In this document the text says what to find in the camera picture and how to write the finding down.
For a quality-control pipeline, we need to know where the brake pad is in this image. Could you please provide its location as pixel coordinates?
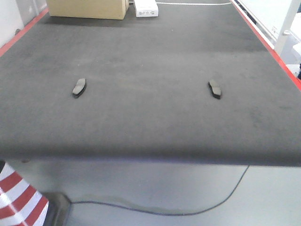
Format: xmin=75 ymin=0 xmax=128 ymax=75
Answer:
xmin=72 ymin=78 xmax=87 ymax=97
xmin=208 ymin=79 xmax=222 ymax=99

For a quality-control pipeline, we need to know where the dark conveyor belt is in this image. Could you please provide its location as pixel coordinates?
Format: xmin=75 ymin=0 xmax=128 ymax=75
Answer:
xmin=0 ymin=5 xmax=301 ymax=166

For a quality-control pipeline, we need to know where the long white box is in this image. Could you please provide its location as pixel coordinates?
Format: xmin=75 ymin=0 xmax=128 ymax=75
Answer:
xmin=134 ymin=0 xmax=158 ymax=17

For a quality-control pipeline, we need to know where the cardboard box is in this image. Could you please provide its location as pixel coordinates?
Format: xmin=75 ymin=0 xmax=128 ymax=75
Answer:
xmin=46 ymin=0 xmax=129 ymax=20

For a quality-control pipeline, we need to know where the red white traffic cone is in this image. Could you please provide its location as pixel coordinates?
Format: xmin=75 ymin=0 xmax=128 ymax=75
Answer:
xmin=0 ymin=160 xmax=72 ymax=226

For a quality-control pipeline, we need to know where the black floor cable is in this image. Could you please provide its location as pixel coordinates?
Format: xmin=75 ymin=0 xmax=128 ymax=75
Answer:
xmin=69 ymin=164 xmax=250 ymax=217

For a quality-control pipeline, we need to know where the red white conveyor side rail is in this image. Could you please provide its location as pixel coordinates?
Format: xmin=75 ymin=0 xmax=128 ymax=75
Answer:
xmin=231 ymin=0 xmax=301 ymax=89

